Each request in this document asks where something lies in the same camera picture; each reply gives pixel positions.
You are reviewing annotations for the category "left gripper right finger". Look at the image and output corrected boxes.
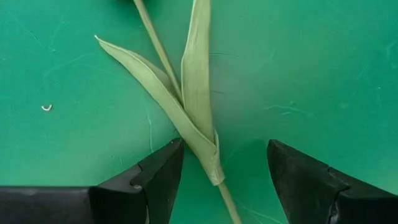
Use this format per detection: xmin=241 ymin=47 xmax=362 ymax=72
xmin=267 ymin=139 xmax=398 ymax=224

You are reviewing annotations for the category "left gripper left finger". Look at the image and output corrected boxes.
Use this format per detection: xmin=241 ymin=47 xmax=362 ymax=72
xmin=0 ymin=138 xmax=185 ymax=224

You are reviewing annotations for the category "black artificial tulip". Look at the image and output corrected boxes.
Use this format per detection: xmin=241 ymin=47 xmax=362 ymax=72
xmin=94 ymin=0 xmax=243 ymax=224

